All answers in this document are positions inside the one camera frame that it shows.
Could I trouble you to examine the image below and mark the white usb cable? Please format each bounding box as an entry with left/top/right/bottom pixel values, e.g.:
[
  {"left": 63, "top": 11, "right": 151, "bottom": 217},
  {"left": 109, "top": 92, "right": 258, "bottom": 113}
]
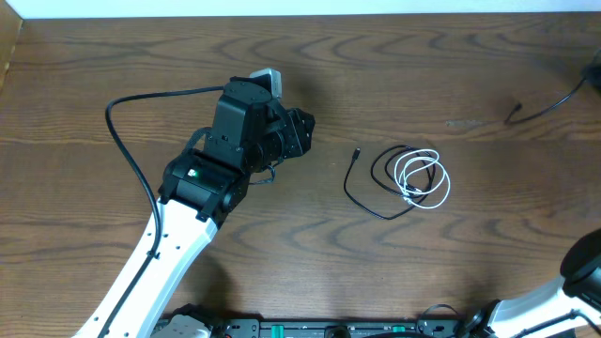
[{"left": 392, "top": 148, "right": 453, "bottom": 210}]

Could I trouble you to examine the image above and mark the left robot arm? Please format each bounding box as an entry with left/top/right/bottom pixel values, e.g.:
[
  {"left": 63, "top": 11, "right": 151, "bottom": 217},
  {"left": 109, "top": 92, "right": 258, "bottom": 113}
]
[{"left": 76, "top": 69, "right": 316, "bottom": 337}]

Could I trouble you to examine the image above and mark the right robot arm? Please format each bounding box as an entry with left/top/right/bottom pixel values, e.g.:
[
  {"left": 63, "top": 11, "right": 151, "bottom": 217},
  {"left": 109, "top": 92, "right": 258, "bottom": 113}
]
[{"left": 457, "top": 230, "right": 600, "bottom": 338}]

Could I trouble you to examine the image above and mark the cardboard side panel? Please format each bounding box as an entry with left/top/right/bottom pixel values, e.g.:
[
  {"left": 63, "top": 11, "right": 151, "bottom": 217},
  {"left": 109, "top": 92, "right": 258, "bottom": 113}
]
[{"left": 0, "top": 0, "right": 23, "bottom": 88}]

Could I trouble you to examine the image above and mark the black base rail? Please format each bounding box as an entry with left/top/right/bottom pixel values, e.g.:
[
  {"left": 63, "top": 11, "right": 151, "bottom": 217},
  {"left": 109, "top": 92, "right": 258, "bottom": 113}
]
[{"left": 154, "top": 318, "right": 470, "bottom": 338}]

